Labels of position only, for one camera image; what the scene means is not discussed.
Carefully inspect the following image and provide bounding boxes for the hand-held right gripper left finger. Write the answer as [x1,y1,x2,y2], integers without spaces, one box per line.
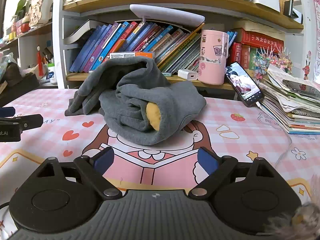
[35,146,123,201]

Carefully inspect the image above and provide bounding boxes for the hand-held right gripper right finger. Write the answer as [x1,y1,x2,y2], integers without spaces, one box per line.
[189,147,278,201]

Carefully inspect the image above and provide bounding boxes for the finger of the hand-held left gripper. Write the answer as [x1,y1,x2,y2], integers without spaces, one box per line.
[0,107,16,117]
[0,114,44,132]

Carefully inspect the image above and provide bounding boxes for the grey sweatshirt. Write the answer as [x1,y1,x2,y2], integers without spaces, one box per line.
[64,56,207,146]

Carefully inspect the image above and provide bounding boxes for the dark brown cloth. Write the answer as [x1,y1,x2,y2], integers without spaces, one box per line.
[5,62,23,80]

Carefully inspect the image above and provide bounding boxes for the plastic wrapped plush bundle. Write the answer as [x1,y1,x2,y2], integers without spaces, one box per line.
[0,52,16,80]

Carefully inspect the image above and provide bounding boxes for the white bottle with green lid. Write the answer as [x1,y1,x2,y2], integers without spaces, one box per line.
[47,64,56,83]

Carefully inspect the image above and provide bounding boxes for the red tassel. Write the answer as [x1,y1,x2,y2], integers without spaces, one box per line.
[37,45,44,77]

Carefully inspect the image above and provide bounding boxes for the pens in holder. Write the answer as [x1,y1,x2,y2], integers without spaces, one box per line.
[42,47,54,65]

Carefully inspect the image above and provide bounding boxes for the black smartphone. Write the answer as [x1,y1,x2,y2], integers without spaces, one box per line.
[225,62,265,107]

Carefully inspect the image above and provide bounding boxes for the white charger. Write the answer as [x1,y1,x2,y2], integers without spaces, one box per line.
[178,69,199,81]

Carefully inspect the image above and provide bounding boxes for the pink sticker canister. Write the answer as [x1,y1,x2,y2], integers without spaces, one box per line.
[197,29,229,85]

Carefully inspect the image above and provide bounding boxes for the stack of papers and notebooks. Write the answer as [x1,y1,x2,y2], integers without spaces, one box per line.
[259,64,320,135]

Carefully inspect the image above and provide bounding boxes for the green plant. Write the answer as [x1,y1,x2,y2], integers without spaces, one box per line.
[11,0,28,23]

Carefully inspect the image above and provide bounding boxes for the row of colourful books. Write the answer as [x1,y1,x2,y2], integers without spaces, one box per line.
[69,21,200,77]

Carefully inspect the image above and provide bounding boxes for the orange box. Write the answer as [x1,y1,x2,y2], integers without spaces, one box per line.
[109,51,155,60]

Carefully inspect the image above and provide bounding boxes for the red upright book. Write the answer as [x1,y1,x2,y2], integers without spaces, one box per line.
[229,42,242,67]

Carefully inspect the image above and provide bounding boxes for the round pink hanging tag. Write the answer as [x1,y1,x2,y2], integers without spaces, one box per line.
[29,0,54,27]

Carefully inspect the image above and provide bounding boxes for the person's furry sleeve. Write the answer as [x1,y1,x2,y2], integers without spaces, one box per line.
[265,175,320,240]

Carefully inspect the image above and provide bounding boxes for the colourful bead ornament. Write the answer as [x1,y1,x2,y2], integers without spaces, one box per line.
[250,46,293,79]

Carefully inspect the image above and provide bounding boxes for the thick red dictionary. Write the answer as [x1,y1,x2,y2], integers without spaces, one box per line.
[241,28,285,53]

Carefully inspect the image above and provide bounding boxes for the white charging cable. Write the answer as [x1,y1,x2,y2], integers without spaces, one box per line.
[256,101,293,168]

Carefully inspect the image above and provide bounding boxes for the wall poster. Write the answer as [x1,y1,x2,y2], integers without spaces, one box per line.
[302,0,320,82]

